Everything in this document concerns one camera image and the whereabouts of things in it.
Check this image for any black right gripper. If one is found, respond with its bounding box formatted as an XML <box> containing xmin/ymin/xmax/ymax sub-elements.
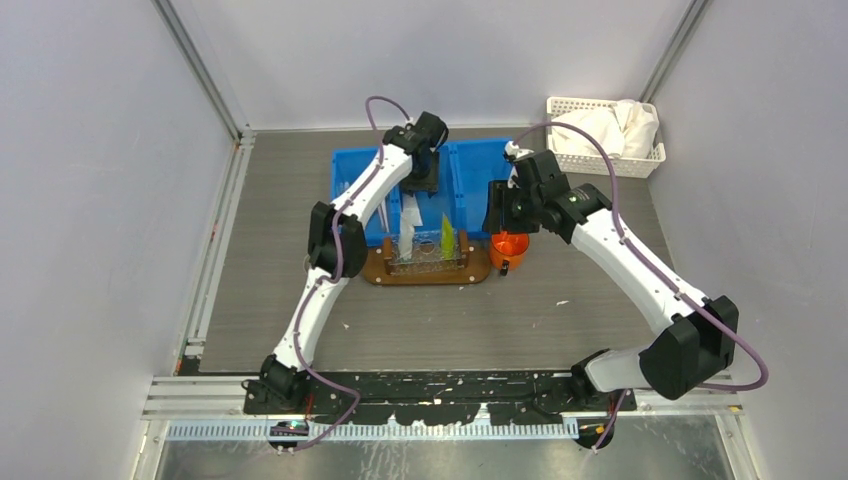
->
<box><xmin>483</xmin><ymin>179</ymin><xmax>542</xmax><ymax>234</ymax></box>

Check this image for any blue plastic divided bin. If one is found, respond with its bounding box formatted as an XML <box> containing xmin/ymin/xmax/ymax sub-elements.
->
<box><xmin>329</xmin><ymin>138</ymin><xmax>511</xmax><ymax>247</ymax></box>

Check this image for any orange plastic mug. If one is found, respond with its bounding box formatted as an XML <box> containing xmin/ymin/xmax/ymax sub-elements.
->
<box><xmin>488</xmin><ymin>232</ymin><xmax>530</xmax><ymax>277</ymax></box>

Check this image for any white toothpaste tube green cap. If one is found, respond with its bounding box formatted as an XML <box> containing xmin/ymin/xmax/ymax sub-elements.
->
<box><xmin>398</xmin><ymin>207</ymin><xmax>423</xmax><ymax>261</ymax></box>

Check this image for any yellow-green toothpaste tube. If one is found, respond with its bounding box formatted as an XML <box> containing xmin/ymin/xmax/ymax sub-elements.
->
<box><xmin>440</xmin><ymin>214</ymin><xmax>456</xmax><ymax>261</ymax></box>

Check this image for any clear textured toothbrush holder rack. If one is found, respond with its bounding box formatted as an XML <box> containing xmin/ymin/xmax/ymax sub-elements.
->
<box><xmin>377</xmin><ymin>230</ymin><xmax>470</xmax><ymax>276</ymax></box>

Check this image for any brown wooden oval tray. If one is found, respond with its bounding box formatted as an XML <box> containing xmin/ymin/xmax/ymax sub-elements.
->
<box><xmin>360</xmin><ymin>244</ymin><xmax>492</xmax><ymax>286</ymax></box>

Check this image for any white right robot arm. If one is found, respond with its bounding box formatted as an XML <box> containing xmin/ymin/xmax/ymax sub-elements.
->
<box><xmin>482</xmin><ymin>142</ymin><xmax>739</xmax><ymax>411</ymax></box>

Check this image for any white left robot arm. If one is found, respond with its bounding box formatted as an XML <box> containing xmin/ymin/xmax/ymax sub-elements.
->
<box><xmin>244</xmin><ymin>112</ymin><xmax>449</xmax><ymax>414</ymax></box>

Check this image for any white toothbrush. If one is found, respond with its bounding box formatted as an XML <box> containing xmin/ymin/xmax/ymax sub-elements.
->
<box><xmin>378</xmin><ymin>198</ymin><xmax>391</xmax><ymax>233</ymax></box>

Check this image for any white plastic basket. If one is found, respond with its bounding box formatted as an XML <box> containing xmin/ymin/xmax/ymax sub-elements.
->
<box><xmin>546</xmin><ymin>96</ymin><xmax>666</xmax><ymax>178</ymax></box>

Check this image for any white crumpled cloth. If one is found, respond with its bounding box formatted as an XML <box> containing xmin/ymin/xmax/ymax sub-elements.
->
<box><xmin>553</xmin><ymin>99</ymin><xmax>659</xmax><ymax>159</ymax></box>

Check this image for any aluminium frame rail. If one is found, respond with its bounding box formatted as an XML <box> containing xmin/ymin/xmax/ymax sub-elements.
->
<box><xmin>151</xmin><ymin>0</ymin><xmax>248</xmax><ymax>143</ymax></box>

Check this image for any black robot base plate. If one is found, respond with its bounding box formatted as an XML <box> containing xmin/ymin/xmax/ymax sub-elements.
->
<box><xmin>242</xmin><ymin>370</ymin><xmax>635</xmax><ymax>426</ymax></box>

